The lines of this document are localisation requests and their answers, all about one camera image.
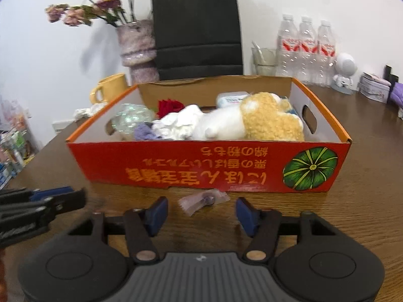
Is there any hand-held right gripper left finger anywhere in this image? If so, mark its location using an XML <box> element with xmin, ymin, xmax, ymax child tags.
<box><xmin>68</xmin><ymin>197</ymin><xmax>168</xmax><ymax>264</ymax></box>

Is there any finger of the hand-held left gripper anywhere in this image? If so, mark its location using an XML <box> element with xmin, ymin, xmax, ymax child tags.
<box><xmin>0</xmin><ymin>186</ymin><xmax>75</xmax><ymax>203</ymax></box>
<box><xmin>0</xmin><ymin>188</ymin><xmax>87</xmax><ymax>227</ymax></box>

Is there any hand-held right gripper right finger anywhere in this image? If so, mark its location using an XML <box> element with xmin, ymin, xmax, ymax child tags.
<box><xmin>236</xmin><ymin>197</ymin><xmax>336</xmax><ymax>263</ymax></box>

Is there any small clear plastic packet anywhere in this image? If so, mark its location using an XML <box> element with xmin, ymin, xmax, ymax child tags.
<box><xmin>178</xmin><ymin>189</ymin><xmax>230</xmax><ymax>217</ymax></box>

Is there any orange cardboard box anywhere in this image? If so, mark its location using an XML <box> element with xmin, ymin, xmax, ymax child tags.
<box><xmin>65</xmin><ymin>75</ymin><xmax>352</xmax><ymax>193</ymax></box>

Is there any yellow and white plush toy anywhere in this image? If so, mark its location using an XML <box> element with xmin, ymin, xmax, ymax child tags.
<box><xmin>191</xmin><ymin>92</ymin><xmax>305</xmax><ymax>141</ymax></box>

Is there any rack of colourful packets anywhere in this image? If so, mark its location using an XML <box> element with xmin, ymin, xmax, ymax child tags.
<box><xmin>0</xmin><ymin>101</ymin><xmax>35</xmax><ymax>189</ymax></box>

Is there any white printed box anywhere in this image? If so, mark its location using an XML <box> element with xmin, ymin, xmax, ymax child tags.
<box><xmin>52</xmin><ymin>121</ymin><xmax>76</xmax><ymax>133</ymax></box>

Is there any purple cloth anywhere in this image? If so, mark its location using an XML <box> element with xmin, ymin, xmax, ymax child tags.
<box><xmin>134</xmin><ymin>123</ymin><xmax>163</xmax><ymax>141</ymax></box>

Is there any crumpled white tissue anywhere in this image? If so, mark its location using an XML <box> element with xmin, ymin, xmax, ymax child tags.
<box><xmin>74</xmin><ymin>103</ymin><xmax>106</xmax><ymax>121</ymax></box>

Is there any white fluffy cloth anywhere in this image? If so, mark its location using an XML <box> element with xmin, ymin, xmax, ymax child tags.
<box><xmin>153</xmin><ymin>104</ymin><xmax>204</xmax><ymax>141</ymax></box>

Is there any iridescent clear ball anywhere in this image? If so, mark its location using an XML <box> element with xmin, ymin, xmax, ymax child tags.
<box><xmin>110</xmin><ymin>102</ymin><xmax>152</xmax><ymax>139</ymax></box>

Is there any red fabric rose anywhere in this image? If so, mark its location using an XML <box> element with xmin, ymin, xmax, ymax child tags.
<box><xmin>156</xmin><ymin>99</ymin><xmax>185</xmax><ymax>119</ymax></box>

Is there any white wet wipes pack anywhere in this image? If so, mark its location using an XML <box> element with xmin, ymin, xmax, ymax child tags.
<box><xmin>216</xmin><ymin>91</ymin><xmax>249</xmax><ymax>108</ymax></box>

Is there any yellow mug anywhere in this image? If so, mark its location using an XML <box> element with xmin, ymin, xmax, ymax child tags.
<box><xmin>90</xmin><ymin>73</ymin><xmax>130</xmax><ymax>104</ymax></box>

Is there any clear glass cup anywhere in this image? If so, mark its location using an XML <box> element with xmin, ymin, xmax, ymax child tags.
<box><xmin>251</xmin><ymin>47</ymin><xmax>278</xmax><ymax>77</ymax></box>

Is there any mottled purple vase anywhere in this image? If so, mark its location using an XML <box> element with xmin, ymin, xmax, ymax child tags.
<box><xmin>116</xmin><ymin>20</ymin><xmax>160</xmax><ymax>85</ymax></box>

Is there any spoon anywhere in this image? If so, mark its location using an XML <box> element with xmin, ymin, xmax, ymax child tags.
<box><xmin>252</xmin><ymin>40</ymin><xmax>265</xmax><ymax>64</ymax></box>

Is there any clear water bottle red label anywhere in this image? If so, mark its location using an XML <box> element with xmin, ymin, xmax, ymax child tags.
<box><xmin>316</xmin><ymin>20</ymin><xmax>337</xmax><ymax>85</ymax></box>
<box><xmin>276</xmin><ymin>14</ymin><xmax>299</xmax><ymax>79</ymax></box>
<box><xmin>297</xmin><ymin>16</ymin><xmax>319</xmax><ymax>82</ymax></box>

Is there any white robot figurine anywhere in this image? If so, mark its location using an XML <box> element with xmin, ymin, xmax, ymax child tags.
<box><xmin>330</xmin><ymin>53</ymin><xmax>358</xmax><ymax>95</ymax></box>

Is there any black paper bag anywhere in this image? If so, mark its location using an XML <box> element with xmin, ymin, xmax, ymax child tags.
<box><xmin>150</xmin><ymin>0</ymin><xmax>244</xmax><ymax>81</ymax></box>

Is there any purple pouch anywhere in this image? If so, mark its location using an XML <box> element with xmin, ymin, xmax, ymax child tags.
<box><xmin>389</xmin><ymin>82</ymin><xmax>403</xmax><ymax>106</ymax></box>

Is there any black rectangular object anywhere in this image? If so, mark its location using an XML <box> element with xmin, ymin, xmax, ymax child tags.
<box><xmin>382</xmin><ymin>64</ymin><xmax>400</xmax><ymax>101</ymax></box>

